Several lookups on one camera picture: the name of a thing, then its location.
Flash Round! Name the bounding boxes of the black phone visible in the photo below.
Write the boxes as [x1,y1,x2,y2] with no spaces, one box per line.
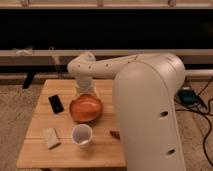
[48,95,64,114]

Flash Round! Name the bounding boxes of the metal rail frame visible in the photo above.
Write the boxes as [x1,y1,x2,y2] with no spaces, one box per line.
[0,49,213,77]

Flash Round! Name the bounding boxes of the beige sponge block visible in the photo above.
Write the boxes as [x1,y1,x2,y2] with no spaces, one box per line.
[43,128,60,149]

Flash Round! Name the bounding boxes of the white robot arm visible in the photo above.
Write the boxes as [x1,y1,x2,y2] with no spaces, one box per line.
[67,53,186,171]

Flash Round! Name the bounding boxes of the orange bowl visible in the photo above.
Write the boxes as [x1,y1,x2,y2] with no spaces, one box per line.
[69,94,103,123]

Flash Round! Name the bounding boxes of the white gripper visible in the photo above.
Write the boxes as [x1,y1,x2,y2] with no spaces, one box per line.
[76,77,96,96]

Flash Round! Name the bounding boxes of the blue power adapter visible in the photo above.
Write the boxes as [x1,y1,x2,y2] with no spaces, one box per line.
[178,89,199,105]

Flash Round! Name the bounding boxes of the black cable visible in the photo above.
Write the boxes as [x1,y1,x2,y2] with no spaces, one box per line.
[174,77,213,168]

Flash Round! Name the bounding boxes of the wooden table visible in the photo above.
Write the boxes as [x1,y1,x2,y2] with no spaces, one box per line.
[16,79,125,169]

